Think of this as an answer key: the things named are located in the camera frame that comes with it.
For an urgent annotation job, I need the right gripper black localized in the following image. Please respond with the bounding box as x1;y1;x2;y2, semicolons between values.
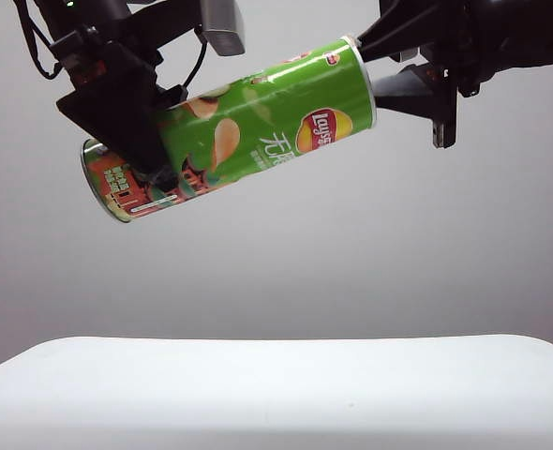
355;0;483;151

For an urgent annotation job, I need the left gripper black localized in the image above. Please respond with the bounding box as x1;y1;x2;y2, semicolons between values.
49;25;189;193

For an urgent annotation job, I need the green Lay's chips tube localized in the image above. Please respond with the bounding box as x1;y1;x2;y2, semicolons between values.
80;35;378;225

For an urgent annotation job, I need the thin black cable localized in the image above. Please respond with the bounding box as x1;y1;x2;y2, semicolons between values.
180;27;209;98
15;0;65;81

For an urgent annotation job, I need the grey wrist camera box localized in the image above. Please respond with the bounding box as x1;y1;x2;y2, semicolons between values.
199;0;247;57

